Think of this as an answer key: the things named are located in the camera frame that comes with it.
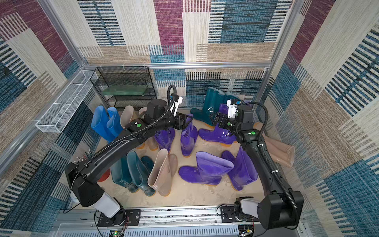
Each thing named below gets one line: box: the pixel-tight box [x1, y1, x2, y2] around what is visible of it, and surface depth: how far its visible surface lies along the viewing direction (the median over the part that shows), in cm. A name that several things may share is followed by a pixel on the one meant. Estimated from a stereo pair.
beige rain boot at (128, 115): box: [119, 105, 139, 129], surface depth 86 cm
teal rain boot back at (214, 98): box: [189, 86, 226, 128], surface depth 101 cm
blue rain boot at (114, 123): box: [106, 106, 124, 139], surface depth 81 cm
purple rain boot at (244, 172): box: [221, 145, 259, 191], surface depth 66 cm
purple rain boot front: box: [178, 151, 234, 186], surface depth 73 cm
